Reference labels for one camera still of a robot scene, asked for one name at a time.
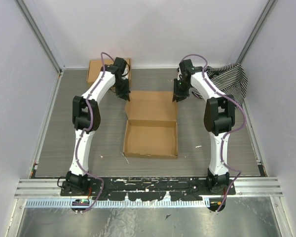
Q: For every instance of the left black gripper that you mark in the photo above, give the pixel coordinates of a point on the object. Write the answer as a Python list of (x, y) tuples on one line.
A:
[(124, 95)]

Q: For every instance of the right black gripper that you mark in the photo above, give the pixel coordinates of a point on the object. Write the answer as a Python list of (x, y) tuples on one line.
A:
[(180, 96)]

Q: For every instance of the cardboard box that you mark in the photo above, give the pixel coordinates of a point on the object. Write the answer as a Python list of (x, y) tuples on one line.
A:
[(94, 70), (151, 128)]

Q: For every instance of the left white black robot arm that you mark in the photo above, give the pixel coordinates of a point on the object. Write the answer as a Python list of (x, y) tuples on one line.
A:
[(86, 120)]

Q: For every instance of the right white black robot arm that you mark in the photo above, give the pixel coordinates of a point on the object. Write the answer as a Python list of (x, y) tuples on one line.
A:
[(219, 119)]

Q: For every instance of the folded closed cardboard box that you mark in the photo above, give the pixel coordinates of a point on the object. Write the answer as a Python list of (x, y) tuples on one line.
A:
[(94, 70)]

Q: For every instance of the black white striped cloth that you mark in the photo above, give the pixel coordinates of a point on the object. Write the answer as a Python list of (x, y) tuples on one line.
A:
[(229, 80)]

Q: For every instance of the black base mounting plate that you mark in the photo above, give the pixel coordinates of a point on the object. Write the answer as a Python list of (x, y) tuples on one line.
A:
[(145, 188)]

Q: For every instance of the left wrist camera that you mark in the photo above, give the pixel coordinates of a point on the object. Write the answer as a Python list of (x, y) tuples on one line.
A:
[(121, 64)]

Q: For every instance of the left aluminium corner post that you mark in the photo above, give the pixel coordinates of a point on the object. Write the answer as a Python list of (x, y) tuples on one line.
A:
[(38, 34)]

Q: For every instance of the aluminium corner post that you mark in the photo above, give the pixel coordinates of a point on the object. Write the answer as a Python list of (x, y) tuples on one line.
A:
[(38, 34), (256, 29)]

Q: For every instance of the white slotted cable duct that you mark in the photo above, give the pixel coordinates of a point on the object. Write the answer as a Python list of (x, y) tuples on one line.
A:
[(83, 203)]

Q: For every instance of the aluminium front rail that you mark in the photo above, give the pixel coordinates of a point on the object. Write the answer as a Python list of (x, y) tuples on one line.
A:
[(244, 187)]

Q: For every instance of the right aluminium corner post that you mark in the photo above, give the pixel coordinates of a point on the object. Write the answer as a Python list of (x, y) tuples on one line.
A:
[(256, 29)]

